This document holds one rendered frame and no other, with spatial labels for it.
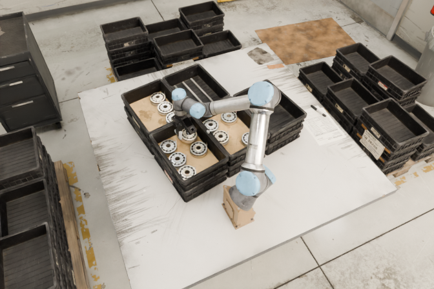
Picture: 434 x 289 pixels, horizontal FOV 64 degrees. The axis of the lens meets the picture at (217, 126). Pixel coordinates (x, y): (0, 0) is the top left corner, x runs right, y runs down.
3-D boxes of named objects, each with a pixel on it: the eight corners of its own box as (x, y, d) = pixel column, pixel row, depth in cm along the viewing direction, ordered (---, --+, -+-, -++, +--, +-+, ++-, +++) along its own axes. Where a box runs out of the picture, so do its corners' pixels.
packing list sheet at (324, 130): (349, 136, 233) (349, 135, 233) (320, 147, 227) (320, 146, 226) (320, 104, 253) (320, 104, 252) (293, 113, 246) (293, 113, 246)
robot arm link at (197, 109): (210, 107, 185) (196, 98, 190) (201, 105, 175) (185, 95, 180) (205, 120, 187) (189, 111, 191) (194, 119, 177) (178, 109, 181)
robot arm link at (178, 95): (179, 99, 178) (167, 92, 181) (181, 114, 186) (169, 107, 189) (190, 91, 182) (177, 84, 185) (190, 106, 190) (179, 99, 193)
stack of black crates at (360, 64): (375, 92, 344) (389, 65, 318) (351, 100, 335) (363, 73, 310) (349, 68, 367) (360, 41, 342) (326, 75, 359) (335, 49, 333)
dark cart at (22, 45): (66, 129, 323) (29, 51, 255) (15, 145, 310) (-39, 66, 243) (57, 89, 359) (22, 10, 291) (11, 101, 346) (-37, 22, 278)
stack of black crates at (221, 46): (227, 56, 378) (229, 29, 352) (240, 72, 360) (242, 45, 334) (194, 65, 366) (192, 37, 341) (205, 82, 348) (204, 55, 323)
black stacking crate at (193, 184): (228, 169, 200) (229, 158, 192) (184, 195, 189) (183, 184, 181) (192, 126, 222) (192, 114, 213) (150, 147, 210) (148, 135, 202)
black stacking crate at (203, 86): (230, 108, 233) (230, 95, 225) (192, 126, 222) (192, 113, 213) (198, 75, 254) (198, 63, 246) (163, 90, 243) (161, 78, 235)
